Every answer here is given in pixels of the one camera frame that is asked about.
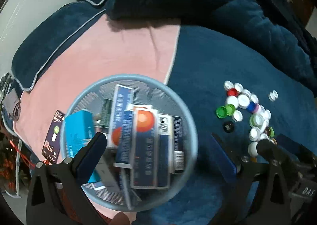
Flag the white ribbed lid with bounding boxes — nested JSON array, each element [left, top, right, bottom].
[[248, 142, 258, 158]]

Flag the smartphone purple screen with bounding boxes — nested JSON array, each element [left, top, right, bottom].
[[41, 110, 64, 164]]

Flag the cyan box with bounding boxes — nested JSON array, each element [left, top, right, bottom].
[[65, 110, 107, 185]]

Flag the white cap pair right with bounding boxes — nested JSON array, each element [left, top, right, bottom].
[[272, 90, 278, 99]]

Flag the white cap pair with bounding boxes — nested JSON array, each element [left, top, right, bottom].
[[268, 92, 276, 101], [272, 90, 278, 99]]

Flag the white cap pair left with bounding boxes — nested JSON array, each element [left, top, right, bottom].
[[268, 92, 276, 101]]

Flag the blue cap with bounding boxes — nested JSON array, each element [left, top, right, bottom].
[[247, 101, 258, 113]]

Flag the black cap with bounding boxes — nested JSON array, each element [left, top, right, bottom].
[[222, 121, 235, 133]]

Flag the green flip cap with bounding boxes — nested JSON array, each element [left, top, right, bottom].
[[215, 104, 236, 119]]

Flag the red cap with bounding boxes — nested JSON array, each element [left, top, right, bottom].
[[227, 88, 239, 97]]

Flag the blue mesh basket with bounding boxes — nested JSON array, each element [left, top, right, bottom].
[[60, 75, 198, 212]]

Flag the blue orange medicine box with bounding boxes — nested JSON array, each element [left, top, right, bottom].
[[131, 108, 158, 189]]

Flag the dark blue plush blanket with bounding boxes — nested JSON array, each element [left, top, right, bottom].
[[105, 0, 317, 89]]

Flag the dark blue pillow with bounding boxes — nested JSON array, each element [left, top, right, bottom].
[[11, 1, 105, 92]]

